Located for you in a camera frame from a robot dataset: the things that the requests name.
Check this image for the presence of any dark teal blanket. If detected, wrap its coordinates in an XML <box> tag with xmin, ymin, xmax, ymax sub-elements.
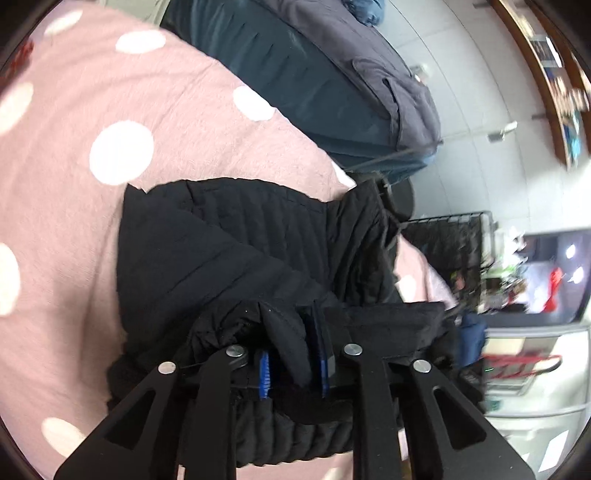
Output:
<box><xmin>161</xmin><ymin>0</ymin><xmax>439</xmax><ymax>185</ymax></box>

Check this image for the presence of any pink polka-dot quilt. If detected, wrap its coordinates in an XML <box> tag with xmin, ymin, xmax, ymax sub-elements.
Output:
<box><xmin>0</xmin><ymin>0</ymin><xmax>458</xmax><ymax>480</ymax></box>

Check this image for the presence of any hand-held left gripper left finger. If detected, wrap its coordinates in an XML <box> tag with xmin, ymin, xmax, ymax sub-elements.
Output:
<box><xmin>53</xmin><ymin>344</ymin><xmax>273</xmax><ymax>480</ymax></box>

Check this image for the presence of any black round stool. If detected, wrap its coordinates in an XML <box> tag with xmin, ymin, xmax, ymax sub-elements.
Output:
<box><xmin>360</xmin><ymin>178</ymin><xmax>416</xmax><ymax>223</ymax></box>

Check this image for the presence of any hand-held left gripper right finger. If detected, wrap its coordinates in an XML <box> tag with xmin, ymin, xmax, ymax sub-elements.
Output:
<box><xmin>309</xmin><ymin>300</ymin><xmax>539</xmax><ymax>480</ymax></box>

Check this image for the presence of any white cabinet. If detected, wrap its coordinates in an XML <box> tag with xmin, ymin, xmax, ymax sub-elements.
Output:
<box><xmin>480</xmin><ymin>320</ymin><xmax>591</xmax><ymax>478</ymax></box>

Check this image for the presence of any curved wooden shelf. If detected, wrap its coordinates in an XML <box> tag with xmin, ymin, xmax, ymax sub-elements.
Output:
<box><xmin>489</xmin><ymin>0</ymin><xmax>591</xmax><ymax>172</ymax></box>

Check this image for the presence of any dark framed screen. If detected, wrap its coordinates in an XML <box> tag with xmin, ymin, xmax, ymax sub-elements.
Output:
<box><xmin>521</xmin><ymin>230</ymin><xmax>591</xmax><ymax>325</ymax></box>

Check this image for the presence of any black puffer jacket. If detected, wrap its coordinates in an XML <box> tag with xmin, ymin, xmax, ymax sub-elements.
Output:
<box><xmin>106</xmin><ymin>178</ymin><xmax>462</xmax><ymax>469</ymax></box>

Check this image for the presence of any navy blue cloth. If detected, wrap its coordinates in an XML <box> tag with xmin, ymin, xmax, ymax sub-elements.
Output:
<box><xmin>461</xmin><ymin>313</ymin><xmax>489</xmax><ymax>367</ymax></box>

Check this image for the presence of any black wire rack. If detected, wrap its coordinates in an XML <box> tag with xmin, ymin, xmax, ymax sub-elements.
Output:
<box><xmin>399</xmin><ymin>210</ymin><xmax>498</xmax><ymax>315</ymax></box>

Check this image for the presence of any metal bracket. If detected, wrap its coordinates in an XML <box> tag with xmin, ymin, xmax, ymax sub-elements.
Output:
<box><xmin>487</xmin><ymin>121</ymin><xmax>519</xmax><ymax>143</ymax></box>

